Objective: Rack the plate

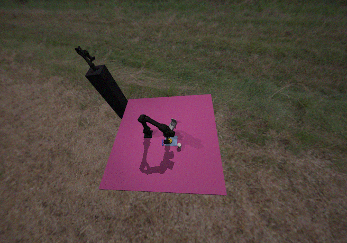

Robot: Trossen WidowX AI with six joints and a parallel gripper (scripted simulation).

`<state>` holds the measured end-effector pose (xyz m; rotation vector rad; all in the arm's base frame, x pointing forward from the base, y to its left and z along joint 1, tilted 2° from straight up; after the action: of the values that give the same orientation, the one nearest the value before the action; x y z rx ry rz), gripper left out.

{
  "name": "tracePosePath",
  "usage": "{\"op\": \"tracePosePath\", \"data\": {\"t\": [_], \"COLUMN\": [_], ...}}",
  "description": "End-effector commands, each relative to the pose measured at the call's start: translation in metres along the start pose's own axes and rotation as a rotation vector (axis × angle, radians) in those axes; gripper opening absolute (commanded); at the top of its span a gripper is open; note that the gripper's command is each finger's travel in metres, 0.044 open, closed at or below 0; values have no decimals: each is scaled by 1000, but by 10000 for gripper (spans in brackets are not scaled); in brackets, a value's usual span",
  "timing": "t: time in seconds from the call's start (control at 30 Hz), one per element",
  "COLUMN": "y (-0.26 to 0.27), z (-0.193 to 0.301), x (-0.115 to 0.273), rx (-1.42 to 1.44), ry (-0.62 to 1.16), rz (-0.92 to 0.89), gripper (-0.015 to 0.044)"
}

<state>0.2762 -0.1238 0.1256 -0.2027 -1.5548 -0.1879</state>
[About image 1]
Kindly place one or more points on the light blue flat mat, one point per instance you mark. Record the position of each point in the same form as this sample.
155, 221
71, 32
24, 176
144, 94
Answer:
174, 141

